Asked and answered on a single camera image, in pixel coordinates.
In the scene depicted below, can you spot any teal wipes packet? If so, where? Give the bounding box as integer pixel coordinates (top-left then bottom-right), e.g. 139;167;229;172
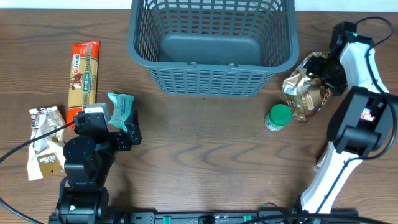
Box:
108;93;134;132

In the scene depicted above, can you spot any gold coffee bag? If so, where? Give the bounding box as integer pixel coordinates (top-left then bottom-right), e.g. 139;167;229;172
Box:
282;52;333;123

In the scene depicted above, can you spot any green lid jar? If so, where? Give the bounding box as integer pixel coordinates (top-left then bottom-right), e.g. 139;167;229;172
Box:
264;104;292;131

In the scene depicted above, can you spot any Kleenex tissue multipack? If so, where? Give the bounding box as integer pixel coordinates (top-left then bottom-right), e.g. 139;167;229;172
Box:
361;108;376;122

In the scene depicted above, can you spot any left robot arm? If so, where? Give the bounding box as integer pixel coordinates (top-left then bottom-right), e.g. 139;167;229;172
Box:
49;110;142;223

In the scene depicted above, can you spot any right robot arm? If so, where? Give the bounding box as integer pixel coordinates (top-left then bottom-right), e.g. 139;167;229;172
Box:
300;21;397;214

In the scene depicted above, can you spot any white brown snack bag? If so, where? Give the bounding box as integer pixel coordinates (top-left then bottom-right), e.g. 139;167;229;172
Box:
27;106;65;181

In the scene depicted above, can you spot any orange spaghetti packet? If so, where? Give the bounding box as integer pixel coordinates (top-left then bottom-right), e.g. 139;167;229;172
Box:
66;40;100;123

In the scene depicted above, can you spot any grey plastic basket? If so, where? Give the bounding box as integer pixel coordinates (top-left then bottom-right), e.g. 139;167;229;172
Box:
127;0;299;96

